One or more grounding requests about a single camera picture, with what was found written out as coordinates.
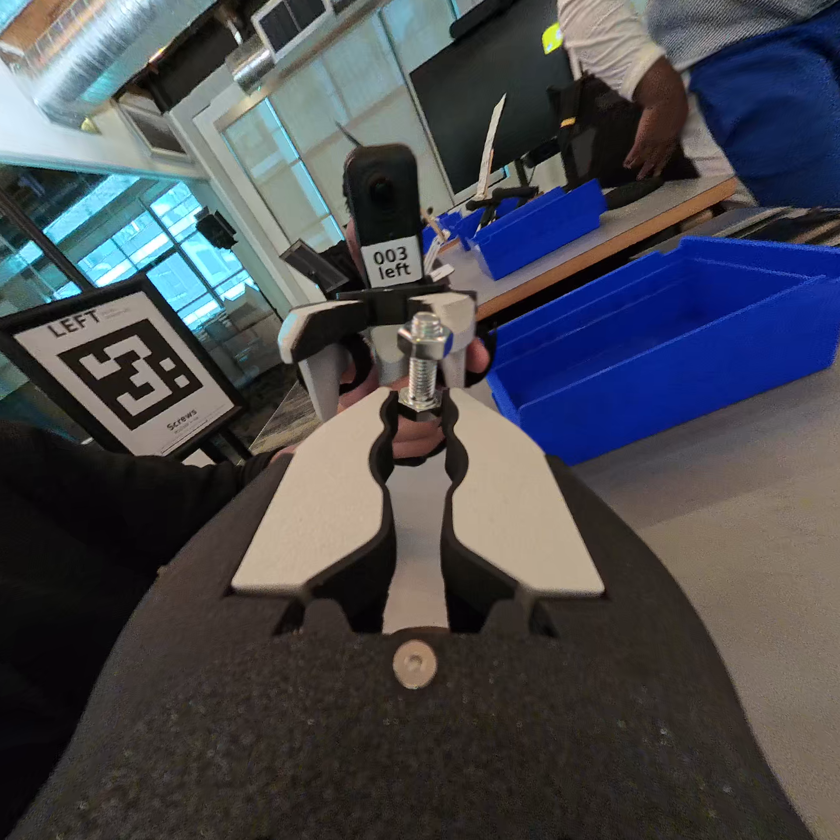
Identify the thin white sign board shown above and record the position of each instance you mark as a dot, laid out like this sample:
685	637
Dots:
489	151

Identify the blue plastic bin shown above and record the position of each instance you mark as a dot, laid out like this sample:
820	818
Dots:
459	226
656	367
538	229

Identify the white framed ceiling vent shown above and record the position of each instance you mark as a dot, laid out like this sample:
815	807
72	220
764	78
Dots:
289	19

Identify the black music stand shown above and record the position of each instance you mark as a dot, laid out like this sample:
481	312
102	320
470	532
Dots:
305	262

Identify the silver hex bolt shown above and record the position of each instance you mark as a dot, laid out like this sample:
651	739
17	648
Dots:
423	374

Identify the person's left hand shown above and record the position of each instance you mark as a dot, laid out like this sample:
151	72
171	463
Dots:
420	439

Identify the silver ventilation duct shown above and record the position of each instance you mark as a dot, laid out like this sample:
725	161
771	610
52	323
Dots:
98	65
253	65

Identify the silver hex nut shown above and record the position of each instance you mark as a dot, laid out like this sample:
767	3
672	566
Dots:
420	342

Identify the person's left forearm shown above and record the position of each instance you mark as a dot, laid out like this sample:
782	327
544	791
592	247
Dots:
283	453

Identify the black white marker board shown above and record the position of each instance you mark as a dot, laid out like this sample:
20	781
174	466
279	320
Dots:
131	380

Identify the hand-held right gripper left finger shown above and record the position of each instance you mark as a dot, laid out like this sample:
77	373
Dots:
315	518

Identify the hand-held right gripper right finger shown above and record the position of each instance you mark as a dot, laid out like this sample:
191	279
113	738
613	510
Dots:
518	518

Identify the black light panel tripod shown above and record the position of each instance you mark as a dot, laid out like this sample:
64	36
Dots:
216	229

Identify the black jacket yellow stripe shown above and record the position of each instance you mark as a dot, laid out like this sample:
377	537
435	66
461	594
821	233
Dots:
597	144

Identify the large black screen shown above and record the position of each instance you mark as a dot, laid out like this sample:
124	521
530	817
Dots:
485	98

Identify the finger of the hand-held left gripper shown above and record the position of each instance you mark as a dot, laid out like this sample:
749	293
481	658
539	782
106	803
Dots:
321	367
459	315

